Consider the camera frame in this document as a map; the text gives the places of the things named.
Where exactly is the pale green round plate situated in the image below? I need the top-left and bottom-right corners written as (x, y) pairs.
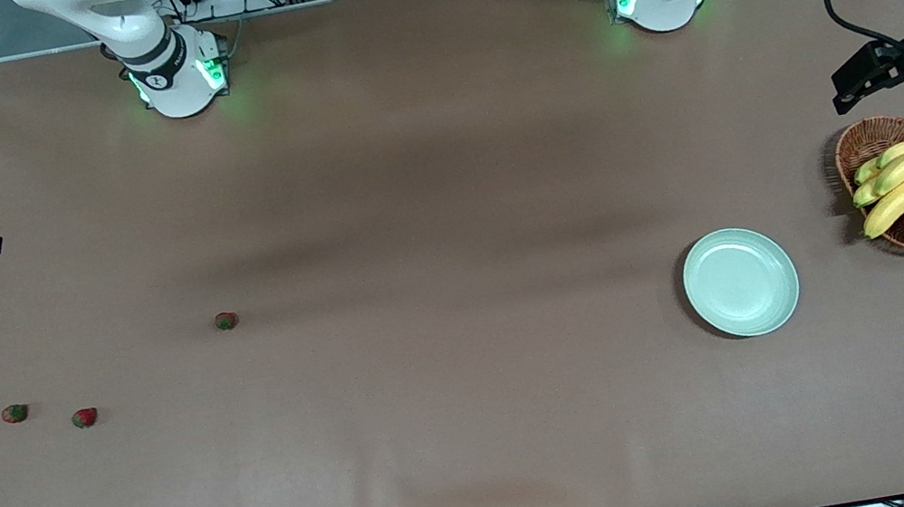
top-left (676, 218), bottom-right (807, 347)

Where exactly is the small green-tipped banana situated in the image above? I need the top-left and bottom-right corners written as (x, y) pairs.
top-left (851, 177), bottom-right (886, 210)
top-left (852, 157), bottom-right (886, 187)

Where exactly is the brown table mat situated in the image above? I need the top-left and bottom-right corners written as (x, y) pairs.
top-left (0, 0), bottom-right (904, 507)

